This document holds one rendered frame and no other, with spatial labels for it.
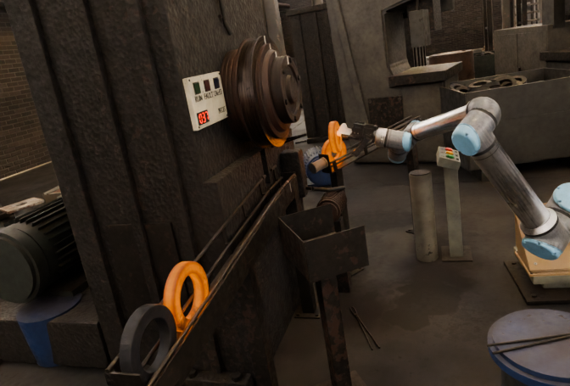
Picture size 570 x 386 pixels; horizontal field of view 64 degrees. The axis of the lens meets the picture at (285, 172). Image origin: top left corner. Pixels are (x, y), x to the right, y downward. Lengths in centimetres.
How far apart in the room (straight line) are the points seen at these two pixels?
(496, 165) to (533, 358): 79
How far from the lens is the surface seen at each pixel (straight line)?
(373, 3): 458
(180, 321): 128
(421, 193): 260
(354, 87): 467
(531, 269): 239
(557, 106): 414
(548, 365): 139
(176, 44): 163
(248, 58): 184
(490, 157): 191
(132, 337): 113
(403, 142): 223
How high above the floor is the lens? 128
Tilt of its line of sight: 15 degrees down
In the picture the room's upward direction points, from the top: 9 degrees counter-clockwise
